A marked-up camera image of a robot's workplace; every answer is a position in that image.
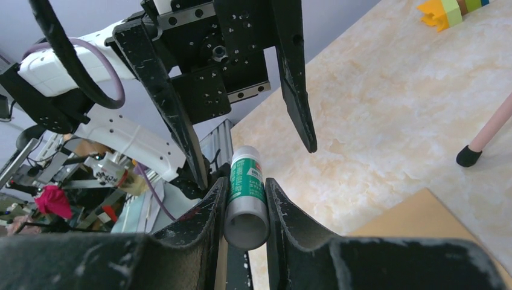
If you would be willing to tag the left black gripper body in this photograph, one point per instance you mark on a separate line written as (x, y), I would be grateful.
(218, 47)

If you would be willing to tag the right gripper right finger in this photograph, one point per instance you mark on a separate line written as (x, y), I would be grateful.
(304, 254)

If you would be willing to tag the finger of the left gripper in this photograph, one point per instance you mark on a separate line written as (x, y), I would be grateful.
(136, 46)
(291, 63)

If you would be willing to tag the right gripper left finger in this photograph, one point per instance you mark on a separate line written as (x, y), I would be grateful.
(190, 253)

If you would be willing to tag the small green glue stick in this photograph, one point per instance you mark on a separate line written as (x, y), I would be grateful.
(246, 224)

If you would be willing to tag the brown kraft envelope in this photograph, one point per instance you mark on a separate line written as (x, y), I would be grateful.
(423, 215)

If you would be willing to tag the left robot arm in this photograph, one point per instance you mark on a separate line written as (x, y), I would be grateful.
(141, 84)

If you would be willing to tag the glass bottle with label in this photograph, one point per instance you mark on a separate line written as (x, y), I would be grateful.
(107, 172)

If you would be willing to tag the red cloth object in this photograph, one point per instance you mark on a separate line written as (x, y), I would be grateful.
(53, 200)

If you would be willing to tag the stacked colourful toy blocks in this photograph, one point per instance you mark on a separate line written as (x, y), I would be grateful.
(444, 14)

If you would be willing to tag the pink tripod stand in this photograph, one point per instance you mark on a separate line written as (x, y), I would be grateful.
(470, 154)

